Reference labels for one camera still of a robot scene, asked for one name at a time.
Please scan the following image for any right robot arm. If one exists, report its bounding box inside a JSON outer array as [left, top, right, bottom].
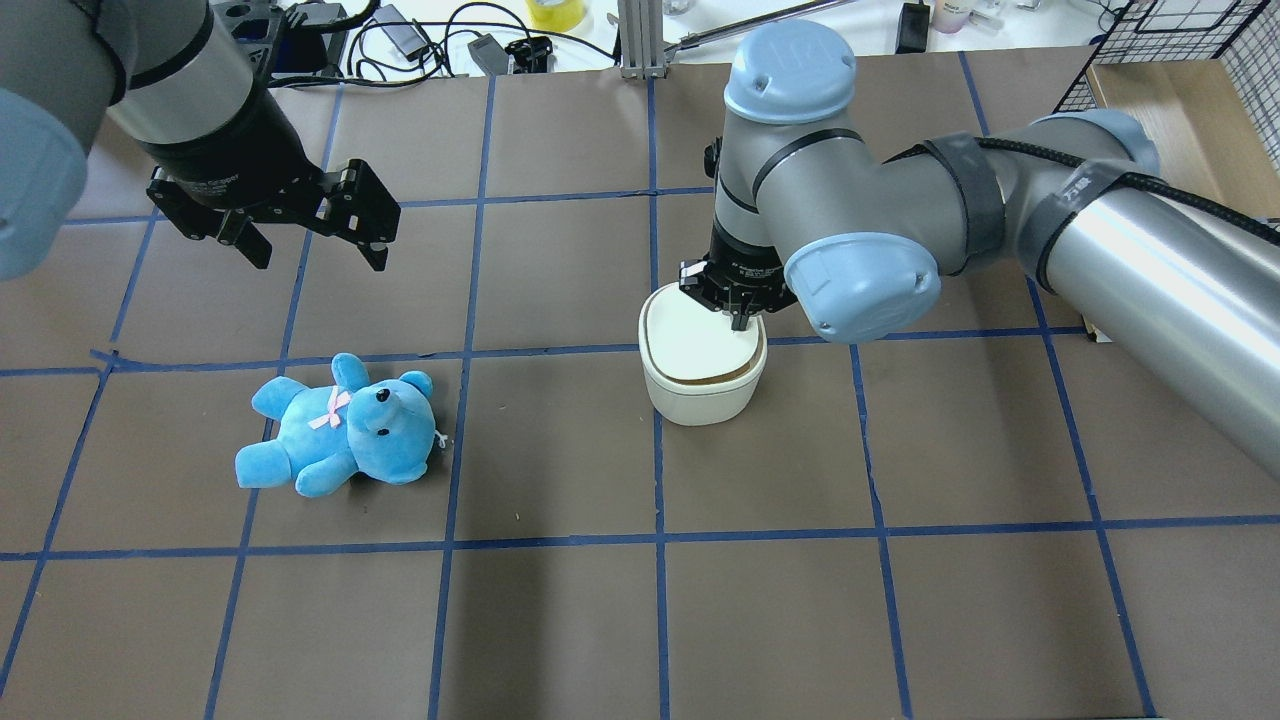
[[677, 19, 1279, 474]]

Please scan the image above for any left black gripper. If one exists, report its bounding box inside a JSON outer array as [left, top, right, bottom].
[[147, 158, 401, 272]]

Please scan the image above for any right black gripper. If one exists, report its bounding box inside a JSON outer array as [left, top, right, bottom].
[[678, 225, 797, 332]]

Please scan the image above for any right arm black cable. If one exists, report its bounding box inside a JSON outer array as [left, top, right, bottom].
[[881, 135, 1280, 247]]

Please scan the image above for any yellow tape roll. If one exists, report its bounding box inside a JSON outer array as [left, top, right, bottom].
[[525, 0, 588, 33]]

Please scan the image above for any aluminium frame post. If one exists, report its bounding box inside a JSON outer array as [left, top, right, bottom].
[[617, 0, 669, 79]]

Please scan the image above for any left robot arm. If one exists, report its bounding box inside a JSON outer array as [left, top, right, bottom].
[[1, 1, 401, 281]]

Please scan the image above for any white trash can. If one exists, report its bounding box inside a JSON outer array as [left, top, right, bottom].
[[637, 283, 768, 427]]

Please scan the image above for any black power adapter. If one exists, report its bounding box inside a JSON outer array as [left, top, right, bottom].
[[372, 3, 429, 61]]

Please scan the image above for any blue teddy bear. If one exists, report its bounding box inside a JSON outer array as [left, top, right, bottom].
[[234, 354, 448, 498]]

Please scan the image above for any wooden wire shelf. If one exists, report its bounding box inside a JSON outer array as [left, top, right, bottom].
[[1059, 1, 1277, 225]]

